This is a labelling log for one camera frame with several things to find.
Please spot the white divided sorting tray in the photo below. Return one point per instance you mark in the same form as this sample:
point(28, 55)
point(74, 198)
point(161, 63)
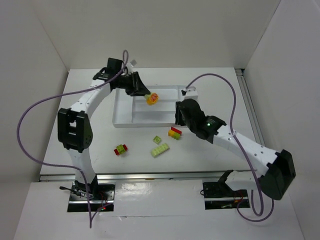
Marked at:
point(134, 112)

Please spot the red yellow green lego stack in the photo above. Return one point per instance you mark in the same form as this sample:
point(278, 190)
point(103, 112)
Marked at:
point(174, 133)

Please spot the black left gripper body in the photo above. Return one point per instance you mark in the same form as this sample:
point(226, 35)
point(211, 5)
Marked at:
point(135, 82)

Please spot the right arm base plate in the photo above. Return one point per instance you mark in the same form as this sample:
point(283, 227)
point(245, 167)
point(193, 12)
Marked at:
point(218, 196)

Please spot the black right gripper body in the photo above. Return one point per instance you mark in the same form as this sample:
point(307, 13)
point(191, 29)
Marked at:
point(179, 113)

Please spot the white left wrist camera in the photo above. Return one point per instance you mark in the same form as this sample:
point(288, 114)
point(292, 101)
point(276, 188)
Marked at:
point(133, 63)

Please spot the red green lego cluster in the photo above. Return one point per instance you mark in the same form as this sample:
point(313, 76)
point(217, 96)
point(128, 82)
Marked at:
point(120, 149)

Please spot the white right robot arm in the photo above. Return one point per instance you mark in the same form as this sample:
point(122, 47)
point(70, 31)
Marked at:
point(276, 169)

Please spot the orange yellow lego piece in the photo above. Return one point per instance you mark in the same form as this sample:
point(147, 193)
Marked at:
point(152, 98)

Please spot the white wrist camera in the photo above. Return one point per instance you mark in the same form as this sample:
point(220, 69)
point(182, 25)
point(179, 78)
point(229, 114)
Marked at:
point(189, 93)
point(133, 63)

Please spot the small light green lego brick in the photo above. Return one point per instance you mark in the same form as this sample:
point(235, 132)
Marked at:
point(157, 140)

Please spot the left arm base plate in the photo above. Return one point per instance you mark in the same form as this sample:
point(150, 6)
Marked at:
point(104, 197)

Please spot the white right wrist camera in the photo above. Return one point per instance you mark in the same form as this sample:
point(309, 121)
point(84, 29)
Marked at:
point(189, 93)

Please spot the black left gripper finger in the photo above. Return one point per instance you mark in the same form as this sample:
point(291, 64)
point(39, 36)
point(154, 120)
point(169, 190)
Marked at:
point(138, 85)
point(139, 93)

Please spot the aluminium rail right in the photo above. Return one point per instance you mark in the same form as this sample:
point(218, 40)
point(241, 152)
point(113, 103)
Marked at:
point(249, 106)

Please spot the long light green lego brick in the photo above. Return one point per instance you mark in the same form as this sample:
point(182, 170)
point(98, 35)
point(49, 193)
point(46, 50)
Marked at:
point(160, 149)

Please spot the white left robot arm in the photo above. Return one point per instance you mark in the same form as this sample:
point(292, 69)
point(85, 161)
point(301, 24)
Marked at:
point(73, 124)

